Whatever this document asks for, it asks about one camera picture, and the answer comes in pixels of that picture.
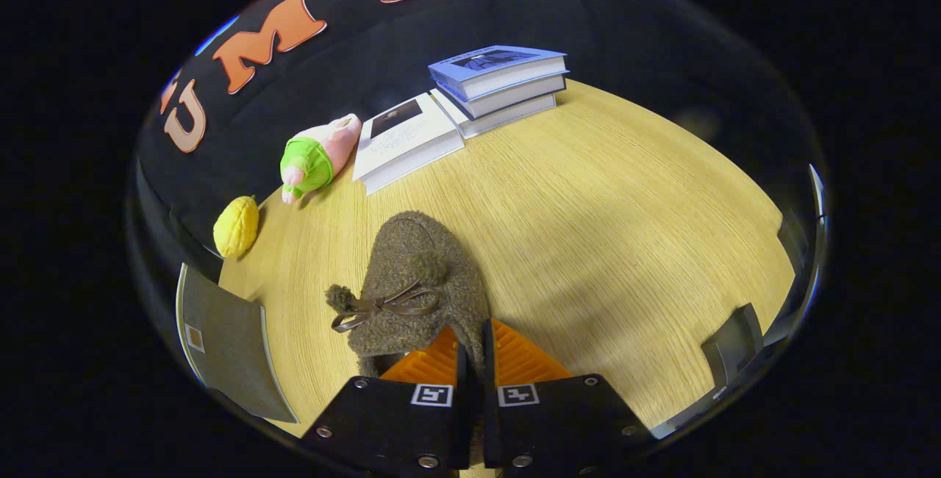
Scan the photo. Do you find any green and pink plush toy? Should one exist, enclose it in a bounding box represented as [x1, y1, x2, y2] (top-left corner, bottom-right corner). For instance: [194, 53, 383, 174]
[279, 113, 362, 205]

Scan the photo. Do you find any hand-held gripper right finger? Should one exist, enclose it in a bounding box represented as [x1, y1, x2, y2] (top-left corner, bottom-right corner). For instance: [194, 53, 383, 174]
[482, 318, 655, 477]

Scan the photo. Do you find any grey fabric storage box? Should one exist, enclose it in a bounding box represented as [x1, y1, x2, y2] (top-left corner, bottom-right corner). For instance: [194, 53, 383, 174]
[175, 263, 301, 424]

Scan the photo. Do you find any yellow round plush toy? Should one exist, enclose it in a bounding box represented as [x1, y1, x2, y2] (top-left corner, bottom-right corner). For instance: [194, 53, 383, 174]
[212, 196, 260, 259]

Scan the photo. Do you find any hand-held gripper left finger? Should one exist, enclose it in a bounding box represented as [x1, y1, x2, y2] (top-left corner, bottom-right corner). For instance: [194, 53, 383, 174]
[300, 325, 475, 477]

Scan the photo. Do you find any light blue cover book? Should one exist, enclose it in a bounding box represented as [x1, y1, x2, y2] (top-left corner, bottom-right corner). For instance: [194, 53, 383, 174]
[428, 45, 568, 102]

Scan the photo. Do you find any dark blue cover book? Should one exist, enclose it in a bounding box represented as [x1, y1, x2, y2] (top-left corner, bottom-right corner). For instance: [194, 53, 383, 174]
[434, 75, 568, 120]

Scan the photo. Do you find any brown fuzzy shoe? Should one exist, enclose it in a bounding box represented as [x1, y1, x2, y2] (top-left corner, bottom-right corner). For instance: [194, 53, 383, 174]
[326, 210, 492, 383]

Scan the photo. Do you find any grey curved object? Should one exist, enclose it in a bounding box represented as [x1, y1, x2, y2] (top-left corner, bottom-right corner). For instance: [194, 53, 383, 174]
[701, 303, 767, 390]

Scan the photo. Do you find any white book with dark photo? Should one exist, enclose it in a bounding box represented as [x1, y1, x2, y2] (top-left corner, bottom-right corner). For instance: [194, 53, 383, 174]
[351, 92, 466, 196]

